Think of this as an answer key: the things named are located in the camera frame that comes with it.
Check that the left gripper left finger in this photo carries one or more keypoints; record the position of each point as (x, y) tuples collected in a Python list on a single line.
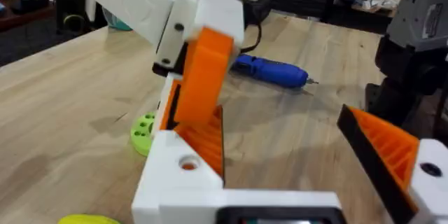
[(168, 182)]

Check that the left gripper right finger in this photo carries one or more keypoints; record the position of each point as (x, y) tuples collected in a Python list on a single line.
[(392, 161)]

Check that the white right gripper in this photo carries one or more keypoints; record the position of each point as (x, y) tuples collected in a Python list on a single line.
[(140, 3)]

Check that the green disc with holes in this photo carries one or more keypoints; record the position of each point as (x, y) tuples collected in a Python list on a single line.
[(141, 136)]

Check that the yellow toy vegetable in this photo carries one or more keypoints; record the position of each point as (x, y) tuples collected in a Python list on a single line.
[(87, 220)]

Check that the heap of small parts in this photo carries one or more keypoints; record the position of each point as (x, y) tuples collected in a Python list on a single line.
[(376, 1)]

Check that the orange ribbed wedge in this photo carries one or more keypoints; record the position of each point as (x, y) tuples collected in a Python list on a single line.
[(206, 143)]

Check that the teal tub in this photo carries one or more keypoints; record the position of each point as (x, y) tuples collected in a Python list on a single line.
[(117, 22)]

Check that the blue electric screwdriver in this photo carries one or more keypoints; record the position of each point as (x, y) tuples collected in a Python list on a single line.
[(273, 71)]

